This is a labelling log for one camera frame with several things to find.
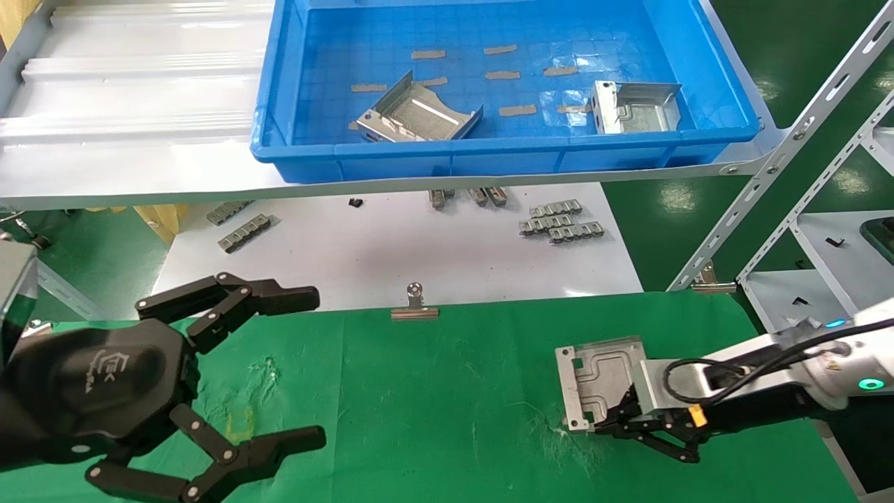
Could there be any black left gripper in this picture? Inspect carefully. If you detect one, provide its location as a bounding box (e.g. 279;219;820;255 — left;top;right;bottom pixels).
0;272;327;503

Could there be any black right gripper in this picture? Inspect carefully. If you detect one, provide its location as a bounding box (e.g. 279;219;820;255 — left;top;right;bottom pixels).
597;384;830;464

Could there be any bent sheet metal bracket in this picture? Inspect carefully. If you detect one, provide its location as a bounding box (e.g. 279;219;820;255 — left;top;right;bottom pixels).
585;80;683;135
356;70;484;143
555;336;649;432

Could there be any green table mat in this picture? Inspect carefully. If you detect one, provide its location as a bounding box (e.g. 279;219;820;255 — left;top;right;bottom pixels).
0;290;860;503

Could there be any white rack shelf panel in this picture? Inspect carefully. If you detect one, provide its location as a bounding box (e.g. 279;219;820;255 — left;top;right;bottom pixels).
740;269;860;335
789;210;894;315

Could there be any yellow plastic bag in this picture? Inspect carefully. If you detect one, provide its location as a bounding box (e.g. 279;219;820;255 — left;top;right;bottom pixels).
84;203;189;245

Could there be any white metal shelf board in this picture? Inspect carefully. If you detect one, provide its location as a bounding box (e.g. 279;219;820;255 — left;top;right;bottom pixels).
0;0;793;210

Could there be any blue plastic bin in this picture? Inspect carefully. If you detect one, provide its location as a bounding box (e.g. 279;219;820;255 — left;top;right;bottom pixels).
250;0;763;184

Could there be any dark device with green edge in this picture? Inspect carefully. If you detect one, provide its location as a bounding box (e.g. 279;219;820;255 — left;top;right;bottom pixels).
860;217;894;266

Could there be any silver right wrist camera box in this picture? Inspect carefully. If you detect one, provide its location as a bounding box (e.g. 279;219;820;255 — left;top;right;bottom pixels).
631;358;708;418

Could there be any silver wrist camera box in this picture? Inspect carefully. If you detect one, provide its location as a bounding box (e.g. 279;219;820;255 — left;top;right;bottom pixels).
631;358;708;418
0;241;37;357

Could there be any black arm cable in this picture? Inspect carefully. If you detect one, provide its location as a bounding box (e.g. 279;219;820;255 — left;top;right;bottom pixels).
662;318;894;407

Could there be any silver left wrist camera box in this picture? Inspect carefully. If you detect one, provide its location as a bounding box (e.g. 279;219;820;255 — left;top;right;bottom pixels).
0;241;37;357

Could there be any white slotted rack post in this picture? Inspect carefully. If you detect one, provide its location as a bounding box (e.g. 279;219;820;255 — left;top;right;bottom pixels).
739;94;894;280
667;0;894;292

